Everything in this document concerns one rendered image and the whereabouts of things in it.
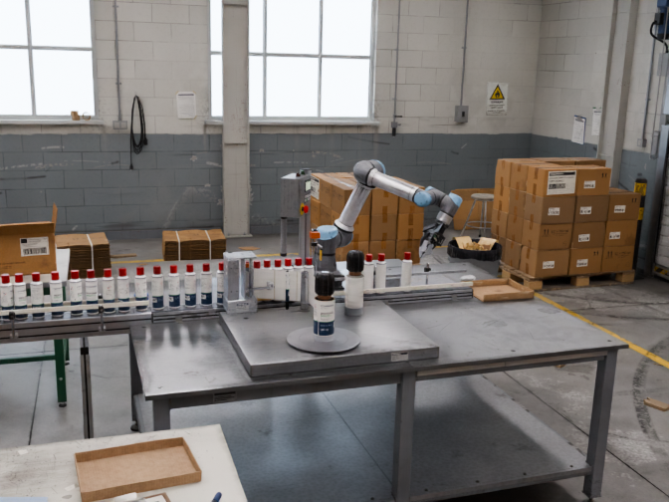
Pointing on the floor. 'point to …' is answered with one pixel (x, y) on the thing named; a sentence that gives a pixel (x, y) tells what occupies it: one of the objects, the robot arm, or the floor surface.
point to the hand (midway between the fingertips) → (420, 255)
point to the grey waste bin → (480, 264)
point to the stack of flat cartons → (86, 252)
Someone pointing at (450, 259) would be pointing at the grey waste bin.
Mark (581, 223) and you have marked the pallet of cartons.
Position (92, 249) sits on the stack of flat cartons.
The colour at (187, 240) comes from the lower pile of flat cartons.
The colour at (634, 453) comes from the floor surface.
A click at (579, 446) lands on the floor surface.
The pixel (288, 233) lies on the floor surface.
